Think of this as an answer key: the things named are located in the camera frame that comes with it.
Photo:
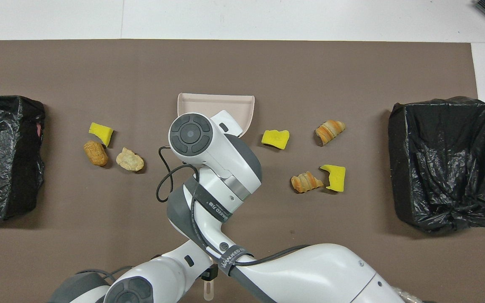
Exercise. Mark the pale bread piece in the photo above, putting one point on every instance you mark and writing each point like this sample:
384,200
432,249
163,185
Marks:
129,160

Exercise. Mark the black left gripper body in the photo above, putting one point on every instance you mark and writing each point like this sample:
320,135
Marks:
209,272

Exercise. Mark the yellow sponge piece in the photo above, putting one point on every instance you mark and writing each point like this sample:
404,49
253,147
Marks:
334,177
101,132
275,139

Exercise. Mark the brown bread roll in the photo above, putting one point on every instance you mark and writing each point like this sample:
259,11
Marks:
95,152

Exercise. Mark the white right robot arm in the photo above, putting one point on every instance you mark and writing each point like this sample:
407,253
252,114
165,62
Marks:
310,269

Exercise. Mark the beige plastic dustpan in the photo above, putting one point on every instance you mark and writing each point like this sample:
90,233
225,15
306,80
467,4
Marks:
234,105

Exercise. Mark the black bag lined bin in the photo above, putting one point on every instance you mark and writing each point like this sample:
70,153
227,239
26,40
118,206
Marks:
449,168

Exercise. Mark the striped croissant piece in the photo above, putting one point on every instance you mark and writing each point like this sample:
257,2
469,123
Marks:
305,182
330,131

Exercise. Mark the beige hand brush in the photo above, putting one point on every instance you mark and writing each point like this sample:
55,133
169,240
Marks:
209,292

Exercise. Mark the brown table mat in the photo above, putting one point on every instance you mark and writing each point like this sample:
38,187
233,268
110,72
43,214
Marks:
99,84

